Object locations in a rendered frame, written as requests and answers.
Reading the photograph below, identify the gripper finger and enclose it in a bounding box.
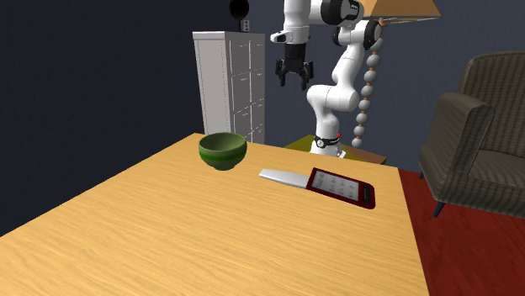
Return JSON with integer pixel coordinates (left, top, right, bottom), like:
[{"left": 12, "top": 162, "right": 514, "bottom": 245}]
[
  {"left": 300, "top": 61, "right": 316, "bottom": 92},
  {"left": 274, "top": 58, "right": 288, "bottom": 87}
]

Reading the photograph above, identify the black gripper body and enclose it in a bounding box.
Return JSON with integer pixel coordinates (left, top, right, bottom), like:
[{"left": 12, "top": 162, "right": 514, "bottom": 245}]
[{"left": 284, "top": 42, "right": 308, "bottom": 77}]

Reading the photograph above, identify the white cabinet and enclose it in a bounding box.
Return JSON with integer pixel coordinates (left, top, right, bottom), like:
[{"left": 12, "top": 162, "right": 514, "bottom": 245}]
[{"left": 192, "top": 30, "right": 267, "bottom": 145}]

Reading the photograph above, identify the olive brown robot stand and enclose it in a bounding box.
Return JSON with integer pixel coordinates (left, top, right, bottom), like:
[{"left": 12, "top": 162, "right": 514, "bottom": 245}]
[{"left": 284, "top": 134, "right": 388, "bottom": 166}]

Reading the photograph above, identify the black round pan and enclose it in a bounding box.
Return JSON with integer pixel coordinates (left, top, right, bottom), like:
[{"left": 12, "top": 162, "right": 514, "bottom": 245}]
[{"left": 228, "top": 0, "right": 251, "bottom": 22}]

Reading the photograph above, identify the green bowl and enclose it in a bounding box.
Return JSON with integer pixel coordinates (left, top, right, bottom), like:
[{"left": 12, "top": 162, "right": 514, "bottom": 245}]
[{"left": 198, "top": 132, "right": 248, "bottom": 172}]

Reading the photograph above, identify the floor lamp with beaded stem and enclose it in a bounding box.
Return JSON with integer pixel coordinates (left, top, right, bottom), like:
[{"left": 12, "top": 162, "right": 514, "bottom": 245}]
[{"left": 351, "top": 0, "right": 443, "bottom": 150}]

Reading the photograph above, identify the brown striped armchair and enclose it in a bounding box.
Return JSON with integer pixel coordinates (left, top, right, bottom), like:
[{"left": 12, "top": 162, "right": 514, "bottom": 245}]
[{"left": 417, "top": 50, "right": 525, "bottom": 219}]

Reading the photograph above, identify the wooden table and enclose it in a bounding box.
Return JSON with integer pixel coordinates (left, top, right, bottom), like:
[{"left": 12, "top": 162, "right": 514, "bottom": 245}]
[{"left": 0, "top": 132, "right": 431, "bottom": 296}]

